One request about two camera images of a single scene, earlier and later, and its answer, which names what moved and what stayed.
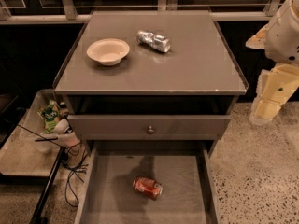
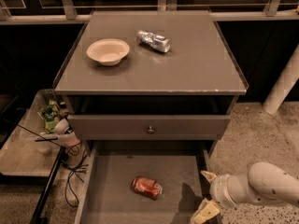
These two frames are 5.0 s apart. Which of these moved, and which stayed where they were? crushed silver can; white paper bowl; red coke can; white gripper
Moved: white gripper
Stayed: crushed silver can; red coke can; white paper bowl
